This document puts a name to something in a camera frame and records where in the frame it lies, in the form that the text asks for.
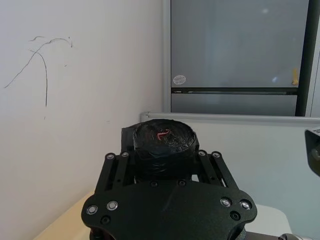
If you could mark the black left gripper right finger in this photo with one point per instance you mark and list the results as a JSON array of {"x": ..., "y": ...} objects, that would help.
[{"x": 215, "y": 170}]

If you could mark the round white sticker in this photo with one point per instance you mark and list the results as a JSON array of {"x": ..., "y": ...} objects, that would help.
[{"x": 179, "y": 79}]

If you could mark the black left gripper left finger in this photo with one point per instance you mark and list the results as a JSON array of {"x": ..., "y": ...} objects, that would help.
[{"x": 113, "y": 172}]

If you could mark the black tape-wrapped round object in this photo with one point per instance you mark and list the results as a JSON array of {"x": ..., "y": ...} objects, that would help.
[{"x": 163, "y": 150}]

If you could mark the dark door frame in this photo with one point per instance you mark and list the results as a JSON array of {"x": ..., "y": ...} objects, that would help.
[{"x": 307, "y": 57}]

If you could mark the grey refrigerator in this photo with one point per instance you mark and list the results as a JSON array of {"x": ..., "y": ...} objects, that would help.
[{"x": 235, "y": 50}]

